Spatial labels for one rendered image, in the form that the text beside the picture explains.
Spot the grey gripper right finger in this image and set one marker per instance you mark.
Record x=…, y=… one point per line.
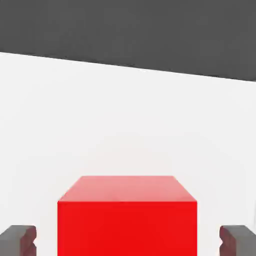
x=241, y=243

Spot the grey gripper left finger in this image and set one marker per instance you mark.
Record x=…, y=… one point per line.
x=14, y=242

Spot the small red cube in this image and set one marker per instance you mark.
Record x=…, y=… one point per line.
x=127, y=224

